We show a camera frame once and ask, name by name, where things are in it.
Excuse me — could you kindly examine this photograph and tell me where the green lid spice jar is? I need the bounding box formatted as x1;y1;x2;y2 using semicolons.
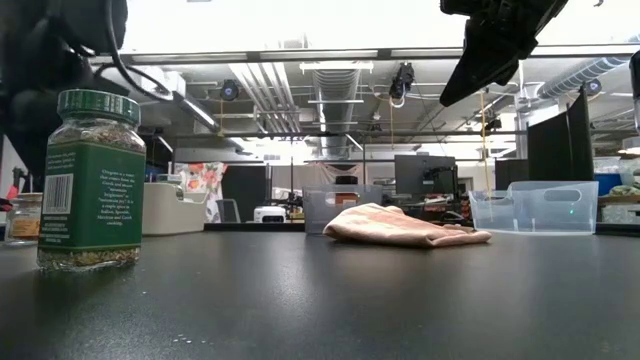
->
36;88;148;273

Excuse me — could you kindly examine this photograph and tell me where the black lid jar red label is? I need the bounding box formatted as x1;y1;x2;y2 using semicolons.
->
334;174;359;207

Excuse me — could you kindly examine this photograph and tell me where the black partition panel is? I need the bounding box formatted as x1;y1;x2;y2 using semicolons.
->
526;83;596;182

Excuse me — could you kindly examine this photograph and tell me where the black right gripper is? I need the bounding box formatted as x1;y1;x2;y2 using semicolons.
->
439;0;570;108

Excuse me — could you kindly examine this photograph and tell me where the copper lid spice jar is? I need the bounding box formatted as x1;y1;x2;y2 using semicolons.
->
3;192;44;247

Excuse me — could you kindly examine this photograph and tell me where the silver ceiling duct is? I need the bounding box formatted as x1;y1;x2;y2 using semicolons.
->
311;68;362;157

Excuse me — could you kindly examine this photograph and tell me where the white printer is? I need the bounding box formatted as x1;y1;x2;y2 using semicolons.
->
253;205;288;224

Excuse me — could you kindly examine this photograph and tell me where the computer monitor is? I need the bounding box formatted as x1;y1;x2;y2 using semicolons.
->
393;154;458;197

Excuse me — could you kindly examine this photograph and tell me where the white plastic bin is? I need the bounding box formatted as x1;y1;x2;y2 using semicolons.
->
142;182;209;237

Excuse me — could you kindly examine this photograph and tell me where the smoky clear plastic bin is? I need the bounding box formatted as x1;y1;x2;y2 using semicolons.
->
302;184;384;235

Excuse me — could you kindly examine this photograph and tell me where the floral cloth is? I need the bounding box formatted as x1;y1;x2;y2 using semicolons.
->
173;161;229;224

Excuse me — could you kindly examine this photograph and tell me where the blue storage container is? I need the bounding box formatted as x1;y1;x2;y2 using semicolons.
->
593;172;624;197

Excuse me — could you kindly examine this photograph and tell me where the pink folded cloth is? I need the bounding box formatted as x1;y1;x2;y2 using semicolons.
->
323;202;493;249

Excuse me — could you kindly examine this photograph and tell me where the grey overhead rig beam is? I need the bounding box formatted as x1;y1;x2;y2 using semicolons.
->
89;43;640;65

